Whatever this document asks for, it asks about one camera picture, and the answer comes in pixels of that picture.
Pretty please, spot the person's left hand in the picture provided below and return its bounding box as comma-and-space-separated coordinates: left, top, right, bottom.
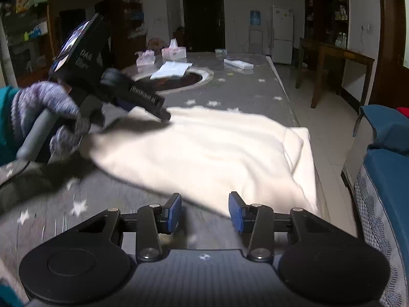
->
11, 81, 92, 163

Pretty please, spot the dark wooden arched wall cabinet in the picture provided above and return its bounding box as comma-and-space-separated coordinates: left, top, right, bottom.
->
0, 0, 143, 87

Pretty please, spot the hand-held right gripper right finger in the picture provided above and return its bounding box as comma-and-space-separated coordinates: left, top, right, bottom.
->
228, 191, 358, 261

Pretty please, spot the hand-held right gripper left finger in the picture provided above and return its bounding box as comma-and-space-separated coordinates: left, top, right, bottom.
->
65, 193, 183, 262

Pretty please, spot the white refrigerator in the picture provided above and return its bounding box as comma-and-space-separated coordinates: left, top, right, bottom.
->
271, 5, 294, 64

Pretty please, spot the dark wooden shelf cabinet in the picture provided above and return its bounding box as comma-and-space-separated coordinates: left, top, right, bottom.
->
304, 0, 349, 43

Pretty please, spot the wooden door with frosted glass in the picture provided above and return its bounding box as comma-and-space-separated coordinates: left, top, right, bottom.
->
372, 0, 409, 109

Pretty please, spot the white remote control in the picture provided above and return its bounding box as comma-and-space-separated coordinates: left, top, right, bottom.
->
224, 58, 254, 70

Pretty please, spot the blue covered sofa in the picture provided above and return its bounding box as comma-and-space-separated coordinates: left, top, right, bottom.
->
340, 104, 409, 307

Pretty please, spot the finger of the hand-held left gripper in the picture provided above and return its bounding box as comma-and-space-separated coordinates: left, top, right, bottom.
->
117, 83, 171, 122

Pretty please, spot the floral mesh food cover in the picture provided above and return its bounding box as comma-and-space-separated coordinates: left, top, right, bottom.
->
147, 38, 168, 55

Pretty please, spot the black cable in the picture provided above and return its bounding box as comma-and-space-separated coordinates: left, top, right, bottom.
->
0, 161, 31, 187

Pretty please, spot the dark chair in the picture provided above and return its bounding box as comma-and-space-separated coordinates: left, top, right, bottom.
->
173, 27, 186, 48

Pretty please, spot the cream fleece garment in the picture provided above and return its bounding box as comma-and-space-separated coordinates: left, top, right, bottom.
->
80, 105, 320, 218

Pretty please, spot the dark entrance door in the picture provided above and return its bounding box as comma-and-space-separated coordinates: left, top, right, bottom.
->
182, 0, 225, 52

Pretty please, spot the round built-in induction cooker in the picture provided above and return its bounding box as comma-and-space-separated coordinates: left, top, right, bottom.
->
128, 67, 215, 95

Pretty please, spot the white tissue sheet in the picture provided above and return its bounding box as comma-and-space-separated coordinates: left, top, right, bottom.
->
150, 62, 193, 80

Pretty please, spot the white water dispenser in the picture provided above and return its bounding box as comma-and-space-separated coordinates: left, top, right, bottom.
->
248, 25, 264, 54

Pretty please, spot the pink tissue box with tissue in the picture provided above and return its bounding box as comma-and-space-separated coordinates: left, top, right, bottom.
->
161, 38, 187, 61

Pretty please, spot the wooden side table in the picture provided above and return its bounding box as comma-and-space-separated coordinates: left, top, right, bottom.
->
296, 37, 375, 114

